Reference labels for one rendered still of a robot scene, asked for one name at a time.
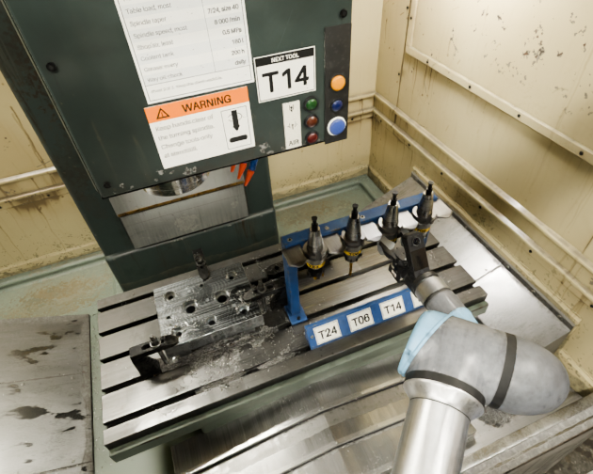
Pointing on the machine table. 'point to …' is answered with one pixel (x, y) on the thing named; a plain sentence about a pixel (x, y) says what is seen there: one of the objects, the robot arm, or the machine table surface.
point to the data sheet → (187, 45)
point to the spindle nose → (178, 186)
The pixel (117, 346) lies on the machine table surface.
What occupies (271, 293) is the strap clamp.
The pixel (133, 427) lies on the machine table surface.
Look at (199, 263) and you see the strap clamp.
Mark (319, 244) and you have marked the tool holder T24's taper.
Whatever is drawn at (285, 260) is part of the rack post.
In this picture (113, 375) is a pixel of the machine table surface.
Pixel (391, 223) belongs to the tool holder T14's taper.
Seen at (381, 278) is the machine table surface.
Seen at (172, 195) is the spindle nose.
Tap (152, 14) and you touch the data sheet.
